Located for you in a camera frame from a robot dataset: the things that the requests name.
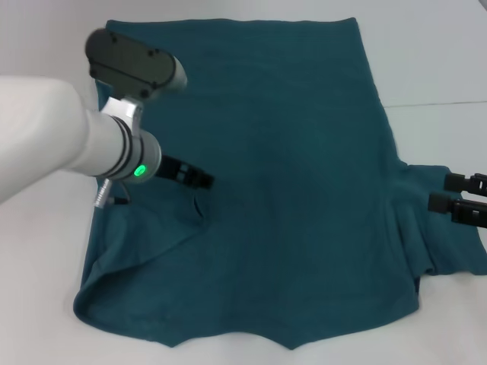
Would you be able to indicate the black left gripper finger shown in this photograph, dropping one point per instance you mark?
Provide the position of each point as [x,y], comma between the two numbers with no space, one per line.
[199,179]

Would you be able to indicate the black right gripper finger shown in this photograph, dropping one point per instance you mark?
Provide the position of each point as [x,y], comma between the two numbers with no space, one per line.
[468,211]
[464,183]

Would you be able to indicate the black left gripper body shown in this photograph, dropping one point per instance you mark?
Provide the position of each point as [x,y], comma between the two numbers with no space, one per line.
[173,169]

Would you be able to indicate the teal blue shirt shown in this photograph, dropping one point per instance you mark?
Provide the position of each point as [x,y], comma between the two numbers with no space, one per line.
[285,152]

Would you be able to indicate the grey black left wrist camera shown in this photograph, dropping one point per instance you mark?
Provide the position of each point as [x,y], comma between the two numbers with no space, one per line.
[129,64]

